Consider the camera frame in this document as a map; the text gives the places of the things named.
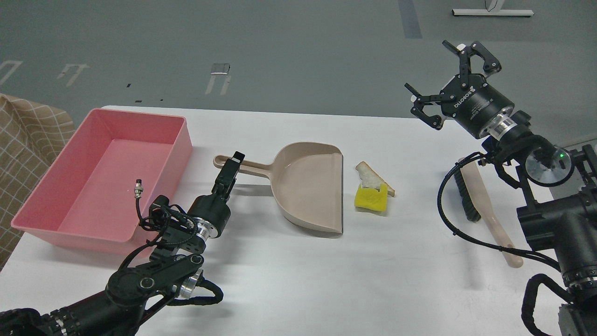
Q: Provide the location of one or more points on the yellow sponge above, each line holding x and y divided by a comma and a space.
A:
372, 199

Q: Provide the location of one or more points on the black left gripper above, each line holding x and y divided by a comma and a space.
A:
212, 208

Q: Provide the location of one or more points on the pink plastic bin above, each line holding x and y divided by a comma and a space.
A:
86, 199

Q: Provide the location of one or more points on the bread slice piece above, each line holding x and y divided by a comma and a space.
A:
370, 179

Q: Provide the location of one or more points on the beige plastic dustpan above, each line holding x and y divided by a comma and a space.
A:
306, 181

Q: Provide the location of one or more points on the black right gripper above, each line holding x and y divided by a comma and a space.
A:
475, 107

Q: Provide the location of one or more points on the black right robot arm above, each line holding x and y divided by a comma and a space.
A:
558, 219

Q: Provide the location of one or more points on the white table leg base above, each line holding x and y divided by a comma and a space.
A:
492, 8

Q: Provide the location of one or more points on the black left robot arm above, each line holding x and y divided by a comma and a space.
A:
165, 271

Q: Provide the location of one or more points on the beige hand brush black bristles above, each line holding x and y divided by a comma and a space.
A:
477, 204

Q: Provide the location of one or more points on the beige checkered cloth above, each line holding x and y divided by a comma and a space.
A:
32, 135

